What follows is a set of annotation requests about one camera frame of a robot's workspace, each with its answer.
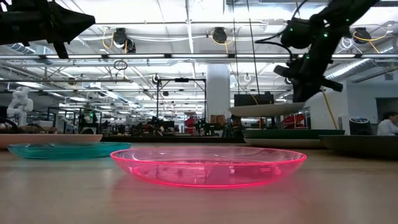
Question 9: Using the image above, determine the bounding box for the yellow cable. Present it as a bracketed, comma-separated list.
[321, 89, 340, 131]

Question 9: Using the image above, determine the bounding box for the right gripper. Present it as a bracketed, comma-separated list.
[290, 57, 345, 104]

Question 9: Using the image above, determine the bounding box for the white plastic plate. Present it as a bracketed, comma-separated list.
[228, 102, 306, 118]

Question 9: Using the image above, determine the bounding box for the white building column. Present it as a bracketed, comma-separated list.
[206, 63, 231, 124]

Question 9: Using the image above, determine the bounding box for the red transparent plastic plate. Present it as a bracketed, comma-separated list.
[109, 146, 308, 189]

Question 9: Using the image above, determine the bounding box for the black cylinder device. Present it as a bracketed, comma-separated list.
[348, 116, 373, 136]

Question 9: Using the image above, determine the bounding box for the green plastic plate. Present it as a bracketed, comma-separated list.
[241, 128, 346, 140]

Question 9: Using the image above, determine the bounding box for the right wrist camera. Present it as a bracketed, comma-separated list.
[272, 64, 300, 79]

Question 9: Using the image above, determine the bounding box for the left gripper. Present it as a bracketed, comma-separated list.
[0, 0, 96, 60]

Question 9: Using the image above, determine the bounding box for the person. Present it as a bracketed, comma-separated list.
[376, 111, 398, 136]

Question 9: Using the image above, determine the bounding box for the ceiling cable reel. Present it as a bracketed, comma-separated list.
[111, 27, 137, 54]
[353, 27, 373, 45]
[211, 26, 228, 45]

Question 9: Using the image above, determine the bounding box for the black hanging box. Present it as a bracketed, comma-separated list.
[233, 92, 275, 108]

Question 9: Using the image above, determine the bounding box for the pale pink plastic plate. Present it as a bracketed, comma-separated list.
[0, 133, 104, 150]

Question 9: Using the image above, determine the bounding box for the long ceiling light strip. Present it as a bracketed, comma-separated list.
[0, 53, 398, 60]

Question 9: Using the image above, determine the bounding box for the black gantry frame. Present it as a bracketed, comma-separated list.
[155, 77, 208, 127]

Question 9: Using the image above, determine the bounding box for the teal transparent plastic plate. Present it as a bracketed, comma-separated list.
[6, 141, 132, 161]

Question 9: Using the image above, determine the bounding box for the dark grey plastic plate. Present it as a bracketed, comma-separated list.
[318, 134, 398, 159]

